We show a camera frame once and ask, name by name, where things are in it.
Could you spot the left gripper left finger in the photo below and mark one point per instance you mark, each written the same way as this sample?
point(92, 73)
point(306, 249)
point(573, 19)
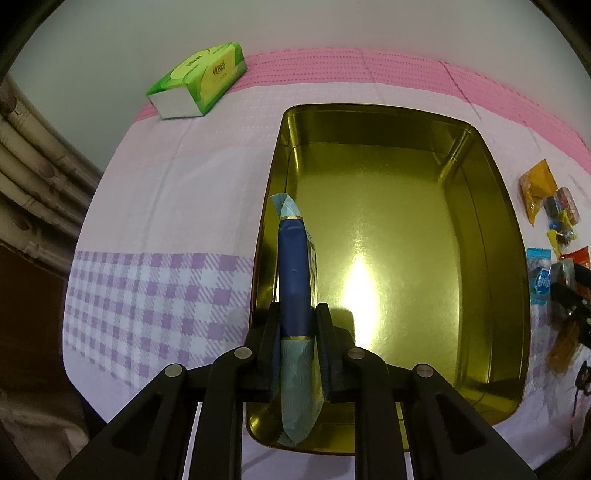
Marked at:
point(186, 423)

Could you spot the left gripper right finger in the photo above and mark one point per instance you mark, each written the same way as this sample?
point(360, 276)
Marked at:
point(409, 423)

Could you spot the grey cake block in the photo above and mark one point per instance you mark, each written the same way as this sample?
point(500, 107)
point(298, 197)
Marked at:
point(562, 276)

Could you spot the red snack packet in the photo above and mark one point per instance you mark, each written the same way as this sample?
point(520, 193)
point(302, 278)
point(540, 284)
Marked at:
point(579, 258)

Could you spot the light blue pastry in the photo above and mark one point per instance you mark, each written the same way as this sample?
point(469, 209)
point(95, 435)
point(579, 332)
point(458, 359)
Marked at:
point(539, 274)

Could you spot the yellow candy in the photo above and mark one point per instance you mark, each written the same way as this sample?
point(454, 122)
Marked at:
point(561, 233)

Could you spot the pink patterned cake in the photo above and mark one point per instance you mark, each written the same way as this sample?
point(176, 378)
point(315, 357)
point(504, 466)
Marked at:
point(566, 205)

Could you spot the yellow orange snack bag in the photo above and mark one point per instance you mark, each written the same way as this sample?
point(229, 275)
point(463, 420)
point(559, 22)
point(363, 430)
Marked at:
point(536, 185)

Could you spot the navy soda cracker pack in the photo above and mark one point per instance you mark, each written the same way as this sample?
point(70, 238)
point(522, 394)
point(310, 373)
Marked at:
point(300, 376)

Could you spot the clear bag fried snacks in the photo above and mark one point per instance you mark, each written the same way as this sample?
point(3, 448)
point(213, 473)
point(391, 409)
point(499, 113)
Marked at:
point(564, 348)

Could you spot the brown wooden furniture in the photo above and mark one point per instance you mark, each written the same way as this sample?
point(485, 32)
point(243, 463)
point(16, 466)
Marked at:
point(42, 413)

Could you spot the maroon gold toffee tin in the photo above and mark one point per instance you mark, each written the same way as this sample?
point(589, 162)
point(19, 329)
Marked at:
point(419, 251)

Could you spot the pink purple checkered tablecloth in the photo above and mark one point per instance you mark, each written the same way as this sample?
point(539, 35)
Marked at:
point(177, 247)

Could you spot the beige patterned curtain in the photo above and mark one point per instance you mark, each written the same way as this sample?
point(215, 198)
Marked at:
point(46, 188)

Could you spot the green tissue box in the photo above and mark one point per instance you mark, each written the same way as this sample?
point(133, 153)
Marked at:
point(193, 87)

